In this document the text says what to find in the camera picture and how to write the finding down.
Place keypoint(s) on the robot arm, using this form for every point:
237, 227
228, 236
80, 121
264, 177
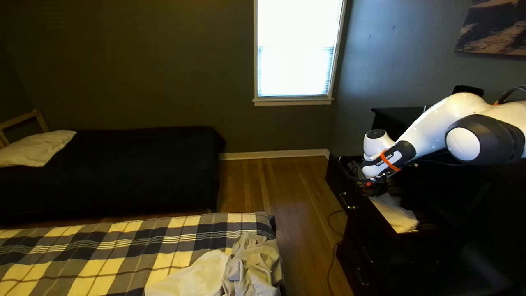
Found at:
435, 123

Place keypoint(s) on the wooden bed headboard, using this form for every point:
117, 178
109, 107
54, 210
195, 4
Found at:
24, 119

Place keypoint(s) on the black box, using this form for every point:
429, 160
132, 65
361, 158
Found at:
467, 91

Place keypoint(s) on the black dresser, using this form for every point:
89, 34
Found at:
435, 255

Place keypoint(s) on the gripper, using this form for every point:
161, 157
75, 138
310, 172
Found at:
374, 187

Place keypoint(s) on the white pillow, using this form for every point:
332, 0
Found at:
35, 149

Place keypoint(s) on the wall picture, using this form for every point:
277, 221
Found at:
493, 28

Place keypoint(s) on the open black drawer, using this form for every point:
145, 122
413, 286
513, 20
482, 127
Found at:
370, 222

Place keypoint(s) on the crumpled white sheet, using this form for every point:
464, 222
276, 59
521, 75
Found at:
230, 271

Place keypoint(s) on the window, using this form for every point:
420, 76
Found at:
296, 49

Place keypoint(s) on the bed with black cover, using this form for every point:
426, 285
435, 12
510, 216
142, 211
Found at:
123, 168

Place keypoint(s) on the white cloth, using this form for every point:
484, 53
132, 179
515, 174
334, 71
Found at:
397, 214

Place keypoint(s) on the bed with plaid blanket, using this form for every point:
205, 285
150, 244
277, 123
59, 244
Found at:
102, 255

